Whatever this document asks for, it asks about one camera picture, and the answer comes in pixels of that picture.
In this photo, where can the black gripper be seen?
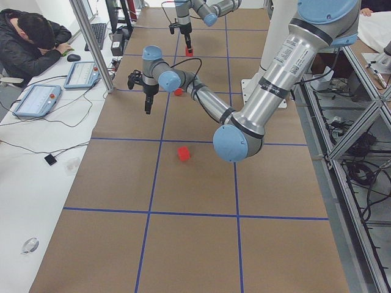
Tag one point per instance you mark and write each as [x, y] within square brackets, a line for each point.
[150, 90]
[184, 29]

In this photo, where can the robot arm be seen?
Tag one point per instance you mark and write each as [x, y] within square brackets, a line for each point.
[207, 13]
[302, 28]

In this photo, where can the far teach pendant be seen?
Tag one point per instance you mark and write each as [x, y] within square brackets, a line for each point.
[82, 75]

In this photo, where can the teach pendant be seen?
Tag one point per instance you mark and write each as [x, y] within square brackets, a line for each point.
[38, 101]
[82, 75]

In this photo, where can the black keyboard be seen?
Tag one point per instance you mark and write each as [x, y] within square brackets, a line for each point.
[99, 31]

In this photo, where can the black computer mouse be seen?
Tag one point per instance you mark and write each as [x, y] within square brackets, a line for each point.
[73, 58]

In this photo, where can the near teach pendant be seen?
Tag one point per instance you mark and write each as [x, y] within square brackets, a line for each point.
[38, 101]

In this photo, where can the small black square device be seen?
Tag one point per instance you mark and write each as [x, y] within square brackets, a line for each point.
[50, 159]

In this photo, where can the seated person dark jacket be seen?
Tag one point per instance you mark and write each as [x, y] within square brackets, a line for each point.
[30, 44]

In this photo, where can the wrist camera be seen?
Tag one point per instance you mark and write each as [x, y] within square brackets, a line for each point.
[134, 78]
[173, 26]

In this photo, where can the aluminium frame post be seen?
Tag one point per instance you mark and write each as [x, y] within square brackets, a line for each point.
[89, 36]

